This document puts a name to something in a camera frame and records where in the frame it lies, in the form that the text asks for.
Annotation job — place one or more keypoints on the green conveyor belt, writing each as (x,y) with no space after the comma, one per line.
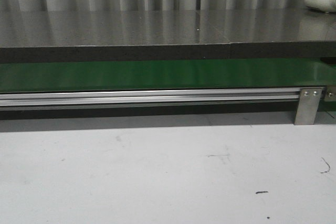
(164,74)

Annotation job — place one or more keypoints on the steel conveyor end plate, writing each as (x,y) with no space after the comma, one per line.
(330,94)

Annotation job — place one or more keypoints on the aluminium conveyor side rail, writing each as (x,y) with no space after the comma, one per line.
(154,96)

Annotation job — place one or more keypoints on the steel conveyor support bracket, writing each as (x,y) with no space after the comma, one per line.
(309,99)

